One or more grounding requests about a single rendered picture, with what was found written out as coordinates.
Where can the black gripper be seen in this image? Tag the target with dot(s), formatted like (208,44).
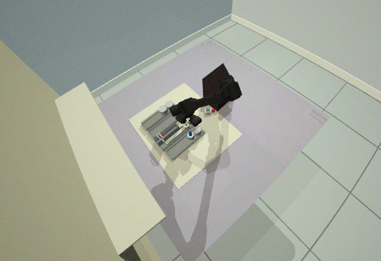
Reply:
(194,120)

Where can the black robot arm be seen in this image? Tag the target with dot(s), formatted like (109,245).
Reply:
(190,105)

